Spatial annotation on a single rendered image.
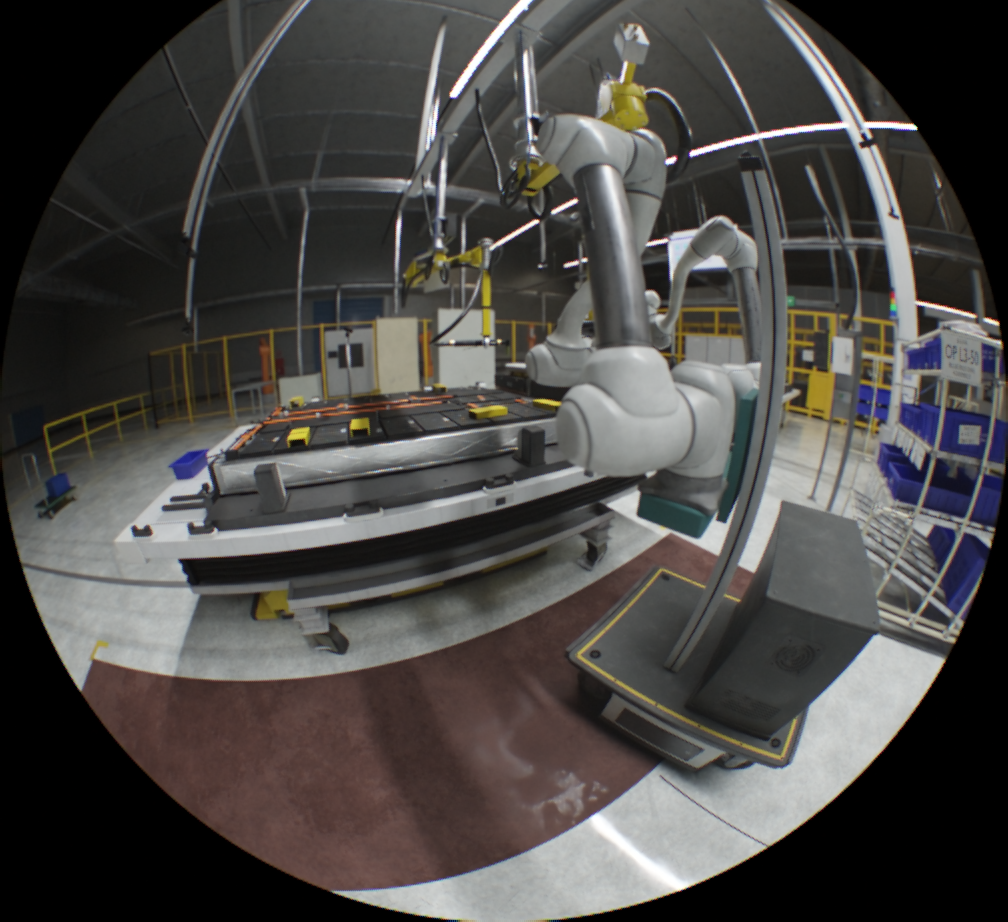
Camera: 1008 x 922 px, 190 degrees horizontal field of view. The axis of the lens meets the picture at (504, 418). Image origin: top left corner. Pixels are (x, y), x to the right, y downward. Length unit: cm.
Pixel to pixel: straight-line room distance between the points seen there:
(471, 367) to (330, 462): 532
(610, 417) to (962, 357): 195
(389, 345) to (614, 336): 549
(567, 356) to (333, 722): 156
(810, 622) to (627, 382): 67
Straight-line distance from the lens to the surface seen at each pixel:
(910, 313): 405
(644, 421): 46
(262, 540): 99
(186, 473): 171
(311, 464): 108
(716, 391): 60
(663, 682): 117
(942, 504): 231
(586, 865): 133
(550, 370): 73
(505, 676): 146
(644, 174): 78
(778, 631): 83
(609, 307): 51
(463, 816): 130
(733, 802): 151
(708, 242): 127
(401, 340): 588
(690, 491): 64
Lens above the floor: 129
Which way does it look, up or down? 13 degrees down
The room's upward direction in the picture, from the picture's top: straight up
